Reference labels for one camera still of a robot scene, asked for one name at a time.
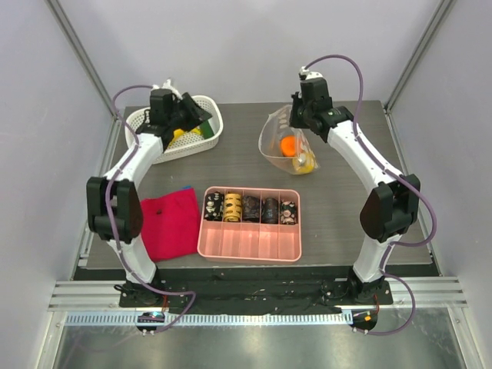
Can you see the yellow toy fruit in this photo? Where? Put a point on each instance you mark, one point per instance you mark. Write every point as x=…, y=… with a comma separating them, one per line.
x=304, y=163

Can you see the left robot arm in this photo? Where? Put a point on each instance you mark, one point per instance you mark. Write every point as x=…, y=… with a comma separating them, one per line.
x=114, y=209

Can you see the pink divided organizer tray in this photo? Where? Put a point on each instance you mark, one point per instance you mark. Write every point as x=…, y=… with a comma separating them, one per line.
x=250, y=242

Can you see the aluminium frame rail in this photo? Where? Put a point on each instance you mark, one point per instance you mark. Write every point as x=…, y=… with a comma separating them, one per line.
x=425, y=292

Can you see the red folded cloth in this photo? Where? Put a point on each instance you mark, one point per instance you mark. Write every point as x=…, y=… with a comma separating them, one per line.
x=171, y=225

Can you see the dark blue patterned cloth roll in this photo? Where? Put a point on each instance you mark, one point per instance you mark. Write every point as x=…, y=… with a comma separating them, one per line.
x=270, y=211

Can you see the dark brown patterned cloth roll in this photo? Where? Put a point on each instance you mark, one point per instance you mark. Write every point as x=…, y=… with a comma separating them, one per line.
x=251, y=209

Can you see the yellow toy banana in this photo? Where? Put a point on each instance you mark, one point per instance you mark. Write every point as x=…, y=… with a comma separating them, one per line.
x=182, y=139

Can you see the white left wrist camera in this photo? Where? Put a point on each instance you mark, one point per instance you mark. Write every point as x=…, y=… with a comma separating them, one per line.
x=168, y=84

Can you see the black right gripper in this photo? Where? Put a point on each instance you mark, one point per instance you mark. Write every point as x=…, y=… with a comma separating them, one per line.
x=298, y=113

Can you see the white slotted cable duct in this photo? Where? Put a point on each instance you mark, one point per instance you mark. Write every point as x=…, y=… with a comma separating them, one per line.
x=154, y=318

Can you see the clear polka dot zip bag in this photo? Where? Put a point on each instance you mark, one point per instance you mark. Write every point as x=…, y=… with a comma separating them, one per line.
x=275, y=128

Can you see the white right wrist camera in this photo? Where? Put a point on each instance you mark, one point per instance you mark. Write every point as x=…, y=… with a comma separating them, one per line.
x=306, y=74

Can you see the black white dotted cloth roll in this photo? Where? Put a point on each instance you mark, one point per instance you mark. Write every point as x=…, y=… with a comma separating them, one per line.
x=214, y=203

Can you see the dark floral rose cloth roll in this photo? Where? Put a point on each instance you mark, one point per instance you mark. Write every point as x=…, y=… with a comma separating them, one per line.
x=288, y=212

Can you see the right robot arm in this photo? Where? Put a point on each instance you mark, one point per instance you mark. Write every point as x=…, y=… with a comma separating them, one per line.
x=391, y=206

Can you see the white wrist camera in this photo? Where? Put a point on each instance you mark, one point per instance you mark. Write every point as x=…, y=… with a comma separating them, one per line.
x=306, y=74
x=168, y=84

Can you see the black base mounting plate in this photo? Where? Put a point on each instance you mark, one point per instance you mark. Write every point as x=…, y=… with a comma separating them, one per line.
x=273, y=297

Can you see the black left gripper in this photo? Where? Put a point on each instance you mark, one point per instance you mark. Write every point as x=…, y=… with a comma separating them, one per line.
x=197, y=115

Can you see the white perforated plastic basket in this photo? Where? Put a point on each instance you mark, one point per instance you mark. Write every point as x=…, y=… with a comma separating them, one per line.
x=140, y=116

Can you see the orange toy fruit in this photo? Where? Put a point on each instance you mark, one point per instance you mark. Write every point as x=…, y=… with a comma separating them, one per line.
x=288, y=146

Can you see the yellow black cloth roll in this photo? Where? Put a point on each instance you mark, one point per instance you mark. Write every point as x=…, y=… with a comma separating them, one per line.
x=232, y=207

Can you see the green toy cucumber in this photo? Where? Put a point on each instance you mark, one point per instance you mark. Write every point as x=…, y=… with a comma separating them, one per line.
x=206, y=130

